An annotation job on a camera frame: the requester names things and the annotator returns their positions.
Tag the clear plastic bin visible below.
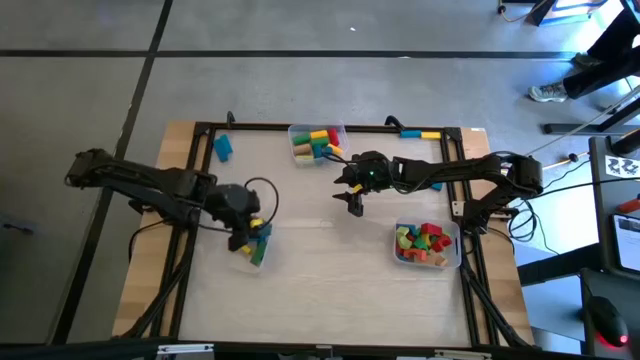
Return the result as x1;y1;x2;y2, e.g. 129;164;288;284
227;219;275;274
393;215;462;270
287;122;350;169

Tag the silver bracket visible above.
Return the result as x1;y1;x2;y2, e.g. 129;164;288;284
433;348;494;360
156;342;216;357

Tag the marker sheet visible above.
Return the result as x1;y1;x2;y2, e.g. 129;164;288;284
604;154;640;177

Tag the black aluminium table frame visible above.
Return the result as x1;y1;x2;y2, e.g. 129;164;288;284
113;120;537;351

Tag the black computer mouse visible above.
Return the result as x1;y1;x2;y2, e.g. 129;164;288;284
587;294;630;349

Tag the black floor beam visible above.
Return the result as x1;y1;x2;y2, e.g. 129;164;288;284
517;242;604;287

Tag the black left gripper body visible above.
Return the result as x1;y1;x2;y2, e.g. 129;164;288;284
204;183;262;233

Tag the green long block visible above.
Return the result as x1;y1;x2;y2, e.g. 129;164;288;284
249;243;269;268

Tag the black desk leg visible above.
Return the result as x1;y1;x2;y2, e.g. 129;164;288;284
543;87;640;136

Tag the dark desk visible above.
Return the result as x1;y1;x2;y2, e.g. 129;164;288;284
587;134;640;281

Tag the black stand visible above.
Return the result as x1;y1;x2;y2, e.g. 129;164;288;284
527;0;559;27

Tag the blue box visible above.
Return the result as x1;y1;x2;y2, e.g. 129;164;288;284
542;0;609;25

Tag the tablet screen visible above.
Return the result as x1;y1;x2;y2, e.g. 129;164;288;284
610;213;640;274

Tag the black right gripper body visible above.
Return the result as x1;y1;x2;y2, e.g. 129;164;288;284
348;151;397;217

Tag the red arch block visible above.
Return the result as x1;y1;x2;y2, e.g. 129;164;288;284
430;233;454;254

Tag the person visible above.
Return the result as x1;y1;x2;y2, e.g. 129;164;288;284
527;7;640;104

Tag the black crossbar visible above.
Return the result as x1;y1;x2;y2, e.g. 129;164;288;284
0;338;596;360

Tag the black cable bundle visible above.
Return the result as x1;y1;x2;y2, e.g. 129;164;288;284
505;199;540;245

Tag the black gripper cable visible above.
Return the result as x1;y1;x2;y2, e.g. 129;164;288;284
322;151;354;169
243;176;280;227

